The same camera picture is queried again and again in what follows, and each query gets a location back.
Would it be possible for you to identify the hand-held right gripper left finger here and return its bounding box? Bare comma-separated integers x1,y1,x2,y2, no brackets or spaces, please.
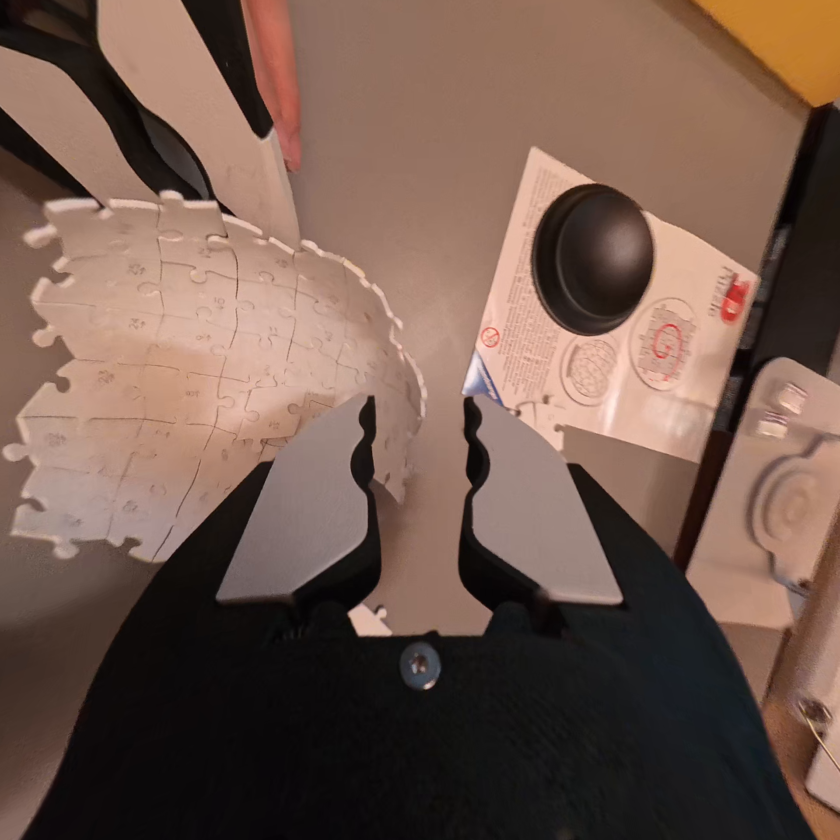
215,394,383,608

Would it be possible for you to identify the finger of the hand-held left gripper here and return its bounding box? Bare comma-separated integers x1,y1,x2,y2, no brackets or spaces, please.
0,26,212,207
98,0,303,253

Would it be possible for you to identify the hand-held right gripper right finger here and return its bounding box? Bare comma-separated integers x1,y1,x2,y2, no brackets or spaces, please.
458,395,624,610

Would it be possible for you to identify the white puzzle ball shell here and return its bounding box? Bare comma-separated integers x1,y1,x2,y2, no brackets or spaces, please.
2,189,429,565

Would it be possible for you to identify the white puzzle piece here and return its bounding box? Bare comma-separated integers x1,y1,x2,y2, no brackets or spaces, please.
346,604,389,639
508,394,568,454

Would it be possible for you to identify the black round ball stand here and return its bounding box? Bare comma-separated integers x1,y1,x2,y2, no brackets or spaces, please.
530,182,657,337

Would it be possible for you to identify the person's left hand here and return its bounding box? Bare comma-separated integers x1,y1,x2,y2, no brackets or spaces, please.
241,0,304,176

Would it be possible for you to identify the printed instruction sheet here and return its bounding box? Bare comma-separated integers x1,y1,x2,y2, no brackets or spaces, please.
461,146,762,465

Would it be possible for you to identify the white device on desk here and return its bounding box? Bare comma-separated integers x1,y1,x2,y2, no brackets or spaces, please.
684,356,840,632

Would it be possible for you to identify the yellow panel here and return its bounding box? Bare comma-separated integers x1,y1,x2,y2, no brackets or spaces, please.
689,0,840,109

